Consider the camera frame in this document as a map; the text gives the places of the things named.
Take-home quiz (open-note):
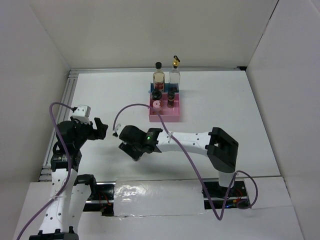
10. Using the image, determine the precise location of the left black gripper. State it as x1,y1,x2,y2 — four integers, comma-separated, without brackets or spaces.
70,115,108,149

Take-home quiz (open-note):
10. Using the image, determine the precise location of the blue plastic bin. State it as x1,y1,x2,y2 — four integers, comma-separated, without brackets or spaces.
149,83,180,94

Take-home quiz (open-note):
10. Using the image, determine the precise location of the pink plastic bin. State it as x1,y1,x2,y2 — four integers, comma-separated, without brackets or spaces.
149,92,181,123

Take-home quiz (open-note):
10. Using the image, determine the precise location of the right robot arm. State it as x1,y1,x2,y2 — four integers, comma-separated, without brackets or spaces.
113,124,239,196

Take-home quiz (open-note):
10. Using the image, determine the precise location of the pink lid spice jar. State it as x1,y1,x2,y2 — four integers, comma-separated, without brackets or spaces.
152,100,163,115

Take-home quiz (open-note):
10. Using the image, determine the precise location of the gold spout glass bottle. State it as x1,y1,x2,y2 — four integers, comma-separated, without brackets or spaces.
168,55,181,93

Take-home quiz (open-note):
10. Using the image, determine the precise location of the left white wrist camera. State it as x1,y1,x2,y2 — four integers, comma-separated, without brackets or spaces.
71,105,91,125

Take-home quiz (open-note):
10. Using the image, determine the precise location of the black cap sauce bottle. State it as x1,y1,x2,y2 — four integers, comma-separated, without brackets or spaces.
153,62,165,93

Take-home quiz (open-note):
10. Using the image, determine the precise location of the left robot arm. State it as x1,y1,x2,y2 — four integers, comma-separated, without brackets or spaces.
29,116,108,240

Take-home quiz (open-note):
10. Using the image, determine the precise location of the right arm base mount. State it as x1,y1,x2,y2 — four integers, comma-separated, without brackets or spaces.
198,178,252,210

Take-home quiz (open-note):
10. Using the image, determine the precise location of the large black lid spice jar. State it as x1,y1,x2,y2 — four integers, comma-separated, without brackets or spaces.
150,89,162,105

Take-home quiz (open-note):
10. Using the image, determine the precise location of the small dark spice jar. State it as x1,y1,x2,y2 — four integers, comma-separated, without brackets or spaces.
167,91,176,108

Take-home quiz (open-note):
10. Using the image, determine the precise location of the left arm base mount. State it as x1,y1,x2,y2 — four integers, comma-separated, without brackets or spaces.
83,182,116,217

